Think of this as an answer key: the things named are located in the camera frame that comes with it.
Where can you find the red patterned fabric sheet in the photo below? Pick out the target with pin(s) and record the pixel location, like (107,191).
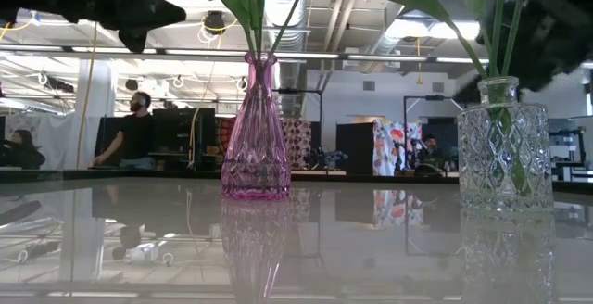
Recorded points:
(299,139)

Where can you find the clear cut glass vase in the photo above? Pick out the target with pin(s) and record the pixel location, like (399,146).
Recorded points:
(482,155)

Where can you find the person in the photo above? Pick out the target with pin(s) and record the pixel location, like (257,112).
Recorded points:
(136,137)
(432,155)
(21,153)

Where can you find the black background robot arm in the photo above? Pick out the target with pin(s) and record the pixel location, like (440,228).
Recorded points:
(324,158)

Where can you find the large black panel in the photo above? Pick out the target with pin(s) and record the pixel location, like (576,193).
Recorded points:
(180,132)

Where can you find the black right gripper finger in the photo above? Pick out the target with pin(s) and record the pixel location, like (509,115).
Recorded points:
(560,35)
(484,30)

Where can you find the silver ventilation duct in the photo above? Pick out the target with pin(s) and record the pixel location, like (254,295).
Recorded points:
(292,81)

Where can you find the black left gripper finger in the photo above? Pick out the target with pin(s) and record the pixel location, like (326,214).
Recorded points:
(148,9)
(134,40)

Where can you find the white floral fabric sheet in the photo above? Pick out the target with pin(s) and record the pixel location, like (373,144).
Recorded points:
(394,148)

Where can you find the long ceiling light strip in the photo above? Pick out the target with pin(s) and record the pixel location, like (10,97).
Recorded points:
(394,57)

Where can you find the black partition panel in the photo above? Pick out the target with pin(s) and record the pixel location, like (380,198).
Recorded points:
(354,148)

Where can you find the black round ceiling device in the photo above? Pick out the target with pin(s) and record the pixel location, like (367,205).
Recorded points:
(214,22)

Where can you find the black aluminium table frame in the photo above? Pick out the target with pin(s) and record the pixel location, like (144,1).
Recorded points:
(394,179)

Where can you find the pink ribbed glass vase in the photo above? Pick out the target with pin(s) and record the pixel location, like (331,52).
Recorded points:
(256,155)

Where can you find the black metal frame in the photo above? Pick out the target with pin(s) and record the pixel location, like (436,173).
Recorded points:
(404,128)

